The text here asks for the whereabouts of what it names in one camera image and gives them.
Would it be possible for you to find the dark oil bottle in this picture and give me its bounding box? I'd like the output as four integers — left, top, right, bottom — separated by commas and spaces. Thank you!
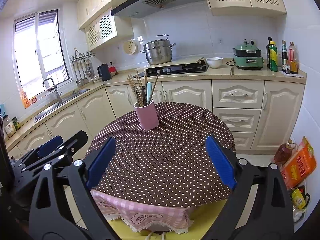
266, 37, 272, 69

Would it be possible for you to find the stainless steel steamer pot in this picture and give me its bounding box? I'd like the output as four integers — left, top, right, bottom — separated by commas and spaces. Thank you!
140, 34, 176, 66

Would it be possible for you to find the pink utensil holder cup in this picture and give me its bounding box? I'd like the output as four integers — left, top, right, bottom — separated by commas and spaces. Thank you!
134, 100, 159, 130

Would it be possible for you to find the soy sauce bottle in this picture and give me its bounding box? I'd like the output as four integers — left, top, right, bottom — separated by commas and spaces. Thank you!
281, 40, 288, 72

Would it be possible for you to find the black gas stove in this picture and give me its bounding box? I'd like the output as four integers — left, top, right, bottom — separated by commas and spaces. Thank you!
139, 59, 209, 77

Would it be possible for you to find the green electric cooker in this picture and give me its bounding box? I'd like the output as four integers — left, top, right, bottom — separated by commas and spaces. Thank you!
233, 40, 264, 70

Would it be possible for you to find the wooden chopstick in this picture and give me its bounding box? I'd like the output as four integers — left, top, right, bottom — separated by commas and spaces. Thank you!
144, 69, 148, 90
128, 74, 144, 107
127, 75, 140, 106
148, 70, 160, 104
126, 77, 144, 107
136, 71, 143, 96

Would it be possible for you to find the kitchen faucet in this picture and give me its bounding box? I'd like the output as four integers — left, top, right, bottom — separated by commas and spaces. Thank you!
42, 77, 62, 103

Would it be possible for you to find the stainless steel sink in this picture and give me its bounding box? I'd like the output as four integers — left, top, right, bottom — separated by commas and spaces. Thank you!
34, 89, 89, 123

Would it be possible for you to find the black plastic spork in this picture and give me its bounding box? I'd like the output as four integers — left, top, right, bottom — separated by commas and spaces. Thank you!
140, 87, 147, 106

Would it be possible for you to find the brown polka dot tablecloth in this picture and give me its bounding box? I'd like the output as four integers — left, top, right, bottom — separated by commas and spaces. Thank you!
88, 102, 235, 208

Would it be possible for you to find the upper left lattice cabinet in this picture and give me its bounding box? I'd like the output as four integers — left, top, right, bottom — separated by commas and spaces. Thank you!
85, 7, 133, 51

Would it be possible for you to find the black electric kettle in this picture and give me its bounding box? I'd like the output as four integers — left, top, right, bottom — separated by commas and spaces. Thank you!
97, 63, 111, 81

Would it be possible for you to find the orange rice bag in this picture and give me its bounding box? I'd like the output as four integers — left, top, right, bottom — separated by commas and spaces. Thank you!
281, 136, 317, 189

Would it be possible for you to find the green bottle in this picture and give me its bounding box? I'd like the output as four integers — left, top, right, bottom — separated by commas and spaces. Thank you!
269, 41, 278, 72

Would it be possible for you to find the window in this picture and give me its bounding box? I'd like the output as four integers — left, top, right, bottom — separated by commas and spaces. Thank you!
14, 9, 71, 100

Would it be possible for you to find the round perforated steamer plate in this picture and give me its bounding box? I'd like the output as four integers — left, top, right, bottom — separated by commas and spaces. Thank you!
123, 40, 138, 55

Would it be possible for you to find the jar with white lid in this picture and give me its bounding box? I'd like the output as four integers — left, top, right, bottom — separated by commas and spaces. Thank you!
3, 114, 16, 137

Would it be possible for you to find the red label sauce bottle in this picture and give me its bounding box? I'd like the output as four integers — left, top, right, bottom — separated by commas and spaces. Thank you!
289, 42, 299, 74

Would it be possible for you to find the cooking oil jug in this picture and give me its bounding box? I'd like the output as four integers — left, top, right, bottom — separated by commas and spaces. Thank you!
273, 139, 296, 167

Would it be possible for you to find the hanging utensil rack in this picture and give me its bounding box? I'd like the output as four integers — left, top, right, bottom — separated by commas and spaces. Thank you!
71, 48, 96, 87

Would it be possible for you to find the white ceramic bowl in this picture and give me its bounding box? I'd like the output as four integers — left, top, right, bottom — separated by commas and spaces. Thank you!
206, 57, 223, 69

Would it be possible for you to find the pink checked undercloth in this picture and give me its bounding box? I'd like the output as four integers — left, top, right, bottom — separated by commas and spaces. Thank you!
91, 190, 195, 234

